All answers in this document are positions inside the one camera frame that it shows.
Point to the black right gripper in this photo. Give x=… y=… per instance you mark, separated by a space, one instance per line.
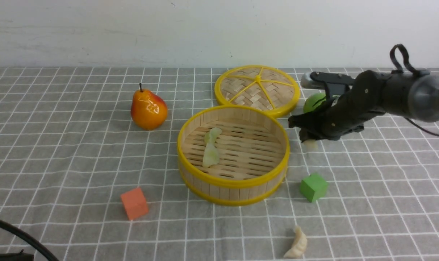
x=350 y=103

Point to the white dumpling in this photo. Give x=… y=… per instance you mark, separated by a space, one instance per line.
x=298 y=246
x=310 y=145

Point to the bamboo steamer tray yellow rim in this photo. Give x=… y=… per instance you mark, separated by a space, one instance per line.
x=253 y=149

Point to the pale green dumpling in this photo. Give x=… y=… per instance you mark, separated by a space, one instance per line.
x=211 y=136

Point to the pale yellow dumpling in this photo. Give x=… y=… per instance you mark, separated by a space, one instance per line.
x=211 y=155

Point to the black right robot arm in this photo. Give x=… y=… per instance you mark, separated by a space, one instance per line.
x=413 y=97

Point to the woven bamboo steamer lid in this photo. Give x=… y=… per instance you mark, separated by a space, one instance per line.
x=265 y=88

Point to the green toy watermelon ball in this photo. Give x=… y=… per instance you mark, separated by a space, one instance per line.
x=314 y=101

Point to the green cube block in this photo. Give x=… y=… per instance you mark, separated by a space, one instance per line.
x=313 y=187

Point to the white dumpling front bottom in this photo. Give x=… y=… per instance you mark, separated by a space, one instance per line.
x=298 y=246

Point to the orange red toy pear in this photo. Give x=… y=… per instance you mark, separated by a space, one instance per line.
x=148 y=110

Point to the orange cube block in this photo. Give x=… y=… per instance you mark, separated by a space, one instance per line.
x=135 y=203

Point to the grey checked tablecloth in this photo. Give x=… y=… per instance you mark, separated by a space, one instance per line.
x=69 y=149

